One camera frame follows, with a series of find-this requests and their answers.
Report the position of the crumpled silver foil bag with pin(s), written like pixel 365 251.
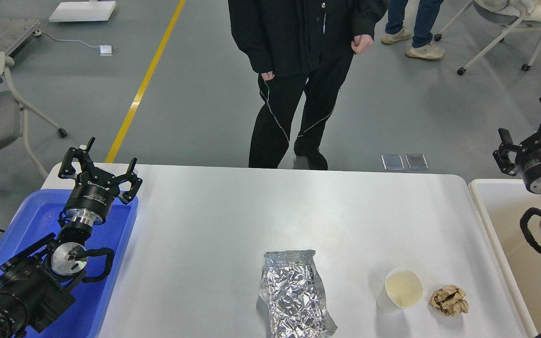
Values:
pixel 294 293

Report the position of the white power adapter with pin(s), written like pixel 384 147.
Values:
pixel 106 50

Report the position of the person in blue jeans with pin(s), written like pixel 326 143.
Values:
pixel 422 46

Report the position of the metal floor plate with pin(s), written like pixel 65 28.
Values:
pixel 392 162
pixel 417 162

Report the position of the white foam board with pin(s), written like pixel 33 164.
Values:
pixel 83 11

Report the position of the person in black clothes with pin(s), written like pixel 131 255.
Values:
pixel 299 48

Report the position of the beige plastic bin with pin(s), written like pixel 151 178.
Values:
pixel 501 203

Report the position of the left metal floor plate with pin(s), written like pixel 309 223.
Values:
pixel 392 162

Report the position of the white rolling chair right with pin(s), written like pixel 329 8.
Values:
pixel 512 16

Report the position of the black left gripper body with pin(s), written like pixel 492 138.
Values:
pixel 92 196

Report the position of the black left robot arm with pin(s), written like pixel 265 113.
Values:
pixel 36 283

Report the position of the right metal floor plate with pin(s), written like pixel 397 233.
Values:
pixel 417 162

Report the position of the crumpled brown paper ball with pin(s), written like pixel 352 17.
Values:
pixel 449 300

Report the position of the blue plastic bin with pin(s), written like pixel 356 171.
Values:
pixel 38 216

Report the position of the white paper cup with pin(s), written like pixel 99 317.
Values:
pixel 402 289

